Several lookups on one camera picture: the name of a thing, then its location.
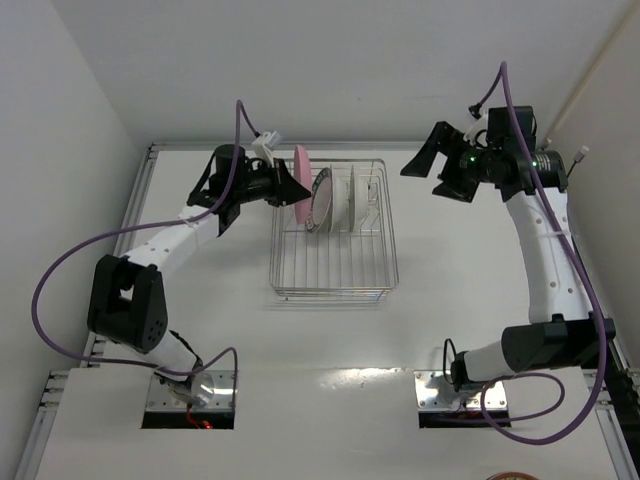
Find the pink plate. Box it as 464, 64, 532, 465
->
293, 145, 312, 225

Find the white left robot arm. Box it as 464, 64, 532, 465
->
87, 144, 311, 389

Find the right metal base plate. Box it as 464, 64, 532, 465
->
414, 370, 508, 413

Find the brown round object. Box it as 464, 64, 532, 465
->
487, 471, 539, 480

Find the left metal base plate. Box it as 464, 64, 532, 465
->
145, 370, 236, 413

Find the green rimmed lettered plate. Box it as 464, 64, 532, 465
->
305, 167, 333, 233

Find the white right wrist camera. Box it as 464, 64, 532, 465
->
464, 103, 488, 146

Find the metal base plate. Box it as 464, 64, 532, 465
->
145, 370, 236, 413
414, 370, 508, 413

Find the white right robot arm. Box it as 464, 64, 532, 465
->
401, 106, 615, 392

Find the black cable with white plug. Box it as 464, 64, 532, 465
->
564, 145, 590, 177

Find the white plate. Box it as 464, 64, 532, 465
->
330, 170, 350, 232
350, 166, 369, 232

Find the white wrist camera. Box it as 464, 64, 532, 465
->
464, 103, 488, 146
252, 131, 282, 167

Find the metal wire dish rack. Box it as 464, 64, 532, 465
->
269, 158, 399, 303

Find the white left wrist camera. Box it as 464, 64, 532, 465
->
252, 131, 282, 167

